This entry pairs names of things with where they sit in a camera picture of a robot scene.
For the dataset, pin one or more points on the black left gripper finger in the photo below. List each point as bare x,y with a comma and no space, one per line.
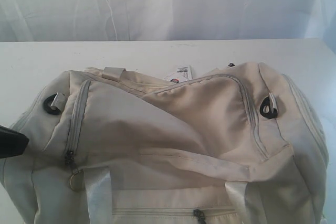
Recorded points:
12,143

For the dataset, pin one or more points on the beige duffel bag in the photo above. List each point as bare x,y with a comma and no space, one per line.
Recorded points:
238,145

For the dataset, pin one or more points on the white backdrop curtain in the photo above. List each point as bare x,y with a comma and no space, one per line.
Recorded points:
121,20

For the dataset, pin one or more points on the white paper hang tag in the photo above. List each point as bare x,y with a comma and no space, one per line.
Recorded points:
179,74

